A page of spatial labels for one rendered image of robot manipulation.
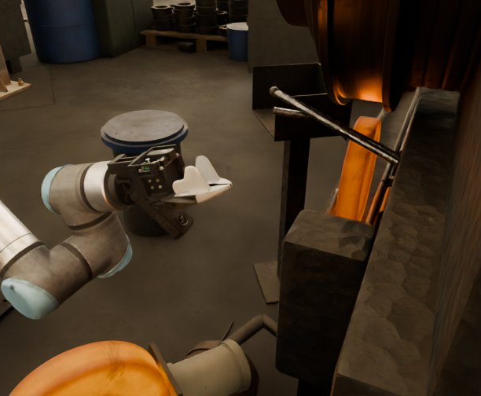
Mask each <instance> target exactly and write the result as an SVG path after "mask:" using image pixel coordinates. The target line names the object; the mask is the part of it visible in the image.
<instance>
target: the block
mask: <svg viewBox="0 0 481 396"><path fill-rule="evenodd" d="M376 235H377V233H376V228H375V226H374V225H371V224H369V223H366V222H360V221H356V220H353V219H349V218H343V217H340V216H335V215H332V214H326V213H322V212H319V211H312V210H302V211H301V212H299V214H298V215H297V217H296V220H295V221H294V222H293V224H292V226H291V228H290V230H289V231H288V233H287V234H286V236H285V238H284V239H283V241H282V253H281V278H280V291H279V303H278V316H277V341H276V354H275V367H276V369H277V370H278V371H279V372H281V373H283V374H285V375H288V376H291V377H294V378H297V379H299V380H302V381H305V382H308V383H311V384H313V385H316V386H318V387H322V388H325V389H326V390H329V391H330V390H331V389H332V381H333V377H334V372H335V368H336V364H337V362H338V358H339V355H340V351H341V348H342V345H343V341H344V338H345V335H346V333H347V329H348V325H349V323H350V320H351V315H352V313H353V310H354V305H355V303H356V300H357V297H358V293H359V290H360V287H361V284H362V280H363V277H364V274H365V270H366V267H367V264H368V261H369V257H370V255H371V251H372V249H373V245H374V241H375V239H376Z"/></svg>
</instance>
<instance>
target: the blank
mask: <svg viewBox="0 0 481 396"><path fill-rule="evenodd" d="M9 396H167V384H166V381H165V379H164V377H163V375H162V373H161V371H160V369H159V368H158V366H157V364H156V362H155V360H154V359H153V357H152V355H151V354H150V353H149V352H148V351H147V350H145V349H143V348H142V347H140V346H138V345H136V344H133V343H128V342H124V341H101V342H96V343H89V344H86V345H82V346H78V347H76V348H73V349H71V350H68V351H65V352H64V353H62V354H59V355H57V356H56V357H53V358H51V359H50V360H48V361H47V362H45V363H43V364H42V365H40V366H39V367H38V368H36V369H35V370H34V371H32V372H31V373H30V374H29V375H27V376H26V377H25V378H24V379H23V380H22V381H21V382H20V383H19V384H18V385H17V386H16V387H15V388H14V390H13V391H12V392H11V394H10V395H9Z"/></svg>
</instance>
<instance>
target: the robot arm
mask: <svg viewBox="0 0 481 396"><path fill-rule="evenodd" d="M166 148H169V149H166ZM160 149H162V150H160ZM147 153H148V154H147ZM146 154H147V155H146ZM145 155H146V157H147V159H146V158H145ZM184 166H185V163H184V161H183V158H182V155H180V153H179V151H178V147H177V145H164V146H157V147H151V148H150V149H149V150H148V151H146V152H143V153H142V154H141V155H140V156H134V157H127V156H126V154H122V155H118V156H117V157H116V158H115V159H114V160H112V161H104V162H98V163H85V164H78V165H73V164H68V165H65V166H63V167H57V168H55V169H53V170H51V172H49V173H48V174H47V176H46V177H45V179H44V181H43V183H42V200H43V203H44V204H45V205H46V207H47V208H48V209H49V210H50V211H52V212H53V213H55V214H57V215H63V217H64V220H65V221H66V223H67V225H68V228H69V229H70V231H71V233H72V236H70V237H69V238H68V239H67V240H65V241H63V242H61V243H60V244H58V245H57V246H56V247H54V248H52V249H51V250H50V249H49V248H48V247H47V246H46V245H45V244H44V243H43V242H42V241H40V240H38V239H37V238H36V237H35V236H34V235H33V234H32V233H31V232H30V231H29V230H28V228H27V227H26V226H25V225H24V224H23V223H22V222H21V221H20V220H19V219H18V218H17V217H16V216H15V215H14V214H13V213H12V212H11V211H10V210H9V209H8V208H7V207H6V206H5V205H4V204H3V203H2V202H1V200H0V277H1V278H2V279H3V282H2V285H1V290H2V293H3V295H4V296H5V297H6V299H7V300H8V301H9V302H11V304H12V306H13V307H14V308H15V309H16V310H18V311H19V312H20V313H22V314H23V315H24V316H26V317H29V318H31V319H35V320H38V319H42V318H44V317H45V316H46V315H47V314H49V313H51V312H52V311H53V310H56V309H57V308H58V307H59V305H60V304H62V303H63V302H64V301H66V300H67V299H68V298H70V297H71V296H72V295H73V294H75V293H76V292H77V291H78V290H79V289H80V288H82V287H83V286H84V285H85V284H87V283H88V282H89V281H92V280H93V279H94V278H95V277H99V278H105V277H110V276H112V275H114V274H116V273H117V272H118V271H120V270H122V269H123V268H124V267H125V266H126V265H127V264H128V263H129V261H130V260H131V257H132V248H131V245H130V240H129V238H128V236H127V235H126V234H125V232H124V230H123V227H122V225H121V223H120V221H119V218H118V216H117V214H116V211H125V210H127V209H129V208H130V207H131V206H132V205H133V204H137V205H138V206H139V207H140V208H141V209H142V210H143V211H145V212H146V213H147V214H148V215H149V216H150V217H151V218H152V219H154V220H155V221H156V222H157V223H158V224H159V225H160V226H161V227H162V228H164V229H165V230H166V231H167V232H168V233H169V234H170V235H171V236H173V238H175V239H176V240H178V239H180V238H181V237H183V236H184V235H185V234H186V233H187V232H188V230H189V229H190V227H191V226H192V224H193V219H192V218H191V217H190V216H189V215H188V214H187V213H186V212H185V211H184V210H183V209H182V208H183V207H188V206H192V205H195V204H197V203H201V202H204V201H207V200H210V199H213V198H215V197H217V196H221V195H222V194H224V193H225V192H226V191H228V190H229V189H230V188H231V187H232V186H233V185H232V182H231V181H228V180H226V179H224V178H220V177H219V176H218V175H217V173H216V172H215V169H214V168H213V166H212V165H211V163H210V161H209V160H208V158H207V157H205V156H198V157H197V158H196V165H195V167H193V166H188V167H186V168H185V172H184V170H183V167H184Z"/></svg>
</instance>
